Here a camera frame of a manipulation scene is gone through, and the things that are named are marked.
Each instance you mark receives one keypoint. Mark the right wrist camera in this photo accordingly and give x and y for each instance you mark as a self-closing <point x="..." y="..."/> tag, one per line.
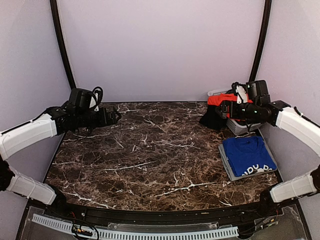
<point x="256" y="89"/>

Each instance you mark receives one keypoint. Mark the white slotted cable duct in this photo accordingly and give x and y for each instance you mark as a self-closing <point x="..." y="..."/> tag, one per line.
<point x="102" y="233"/>

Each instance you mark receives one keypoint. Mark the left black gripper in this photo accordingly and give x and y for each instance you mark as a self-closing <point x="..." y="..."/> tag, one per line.
<point x="104" y="120"/>

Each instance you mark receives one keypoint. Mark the blue printed t-shirt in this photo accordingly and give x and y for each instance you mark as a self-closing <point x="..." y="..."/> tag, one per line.
<point x="248" y="156"/>

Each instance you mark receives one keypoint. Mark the black garment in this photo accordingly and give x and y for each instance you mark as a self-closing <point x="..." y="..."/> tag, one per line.
<point x="212" y="120"/>

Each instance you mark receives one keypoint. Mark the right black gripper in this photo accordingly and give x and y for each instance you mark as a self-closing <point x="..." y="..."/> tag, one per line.
<point x="233" y="114"/>

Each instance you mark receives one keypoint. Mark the white laundry basket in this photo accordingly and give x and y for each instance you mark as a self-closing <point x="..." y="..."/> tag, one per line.
<point x="238" y="127"/>

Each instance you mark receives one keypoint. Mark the grey folded garment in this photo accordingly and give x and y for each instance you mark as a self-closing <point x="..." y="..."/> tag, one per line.
<point x="231" y="172"/>

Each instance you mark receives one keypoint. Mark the red t-shirt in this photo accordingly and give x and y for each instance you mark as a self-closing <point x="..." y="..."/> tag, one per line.
<point x="216" y="100"/>

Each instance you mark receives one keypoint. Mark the black front rail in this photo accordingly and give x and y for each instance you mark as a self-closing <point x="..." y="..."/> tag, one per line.
<point x="242" y="215"/>

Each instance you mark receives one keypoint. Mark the left black frame post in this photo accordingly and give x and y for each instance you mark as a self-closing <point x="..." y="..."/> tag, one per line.
<point x="61" y="43"/>

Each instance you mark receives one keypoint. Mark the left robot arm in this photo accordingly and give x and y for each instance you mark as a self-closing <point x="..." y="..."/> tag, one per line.
<point x="54" y="121"/>

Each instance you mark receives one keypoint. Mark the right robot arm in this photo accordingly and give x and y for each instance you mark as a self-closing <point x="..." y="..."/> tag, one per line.
<point x="249" y="155"/>

